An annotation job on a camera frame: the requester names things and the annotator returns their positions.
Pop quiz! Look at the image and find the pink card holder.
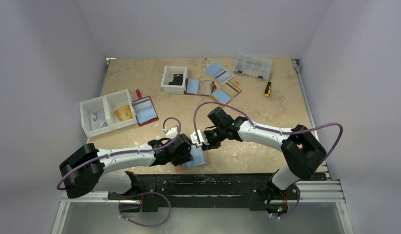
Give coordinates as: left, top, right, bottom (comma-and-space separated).
175, 146, 210, 172

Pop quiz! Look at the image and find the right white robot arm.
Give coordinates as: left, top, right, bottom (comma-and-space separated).
193, 107, 327, 198

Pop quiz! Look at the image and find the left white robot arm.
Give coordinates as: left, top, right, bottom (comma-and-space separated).
57, 134, 192, 199

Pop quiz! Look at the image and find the orange card holder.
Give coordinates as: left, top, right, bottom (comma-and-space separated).
209, 81, 242, 108

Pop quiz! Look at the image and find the brown open card holder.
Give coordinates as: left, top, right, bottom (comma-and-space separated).
184, 79, 217, 96

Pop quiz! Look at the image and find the red card holder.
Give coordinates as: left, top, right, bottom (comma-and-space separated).
132, 89, 159, 126

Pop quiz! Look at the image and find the white card holder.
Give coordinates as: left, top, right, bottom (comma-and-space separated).
204, 62, 234, 85

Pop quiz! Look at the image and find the orange card in bin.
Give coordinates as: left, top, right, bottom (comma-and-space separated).
115, 105, 134, 122

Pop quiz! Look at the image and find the printed card in bin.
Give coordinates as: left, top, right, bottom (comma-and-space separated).
89, 109, 108, 131

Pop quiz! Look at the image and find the yellow black screwdriver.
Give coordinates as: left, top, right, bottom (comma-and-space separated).
264, 81, 272, 97

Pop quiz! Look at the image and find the clear plastic organizer box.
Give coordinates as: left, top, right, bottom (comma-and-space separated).
233, 53, 272, 80

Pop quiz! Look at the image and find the black object in box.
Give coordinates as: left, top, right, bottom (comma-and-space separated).
169, 74, 184, 86

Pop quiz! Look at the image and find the small white square box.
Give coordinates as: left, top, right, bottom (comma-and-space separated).
161, 66, 188, 95

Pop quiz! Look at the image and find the white two-compartment bin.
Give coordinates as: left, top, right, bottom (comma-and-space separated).
79, 89, 137, 138

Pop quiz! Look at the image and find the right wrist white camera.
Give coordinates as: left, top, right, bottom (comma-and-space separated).
190, 130, 209, 148

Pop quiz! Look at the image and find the wrist white camera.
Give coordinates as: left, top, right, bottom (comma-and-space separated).
190, 130, 209, 148
163, 126, 180, 139

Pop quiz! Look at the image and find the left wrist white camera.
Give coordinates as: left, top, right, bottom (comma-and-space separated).
163, 126, 180, 139

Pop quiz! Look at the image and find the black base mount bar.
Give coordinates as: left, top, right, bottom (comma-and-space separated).
105, 173, 328, 214

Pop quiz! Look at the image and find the aluminium frame rail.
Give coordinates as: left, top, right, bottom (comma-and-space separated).
63, 174, 353, 234

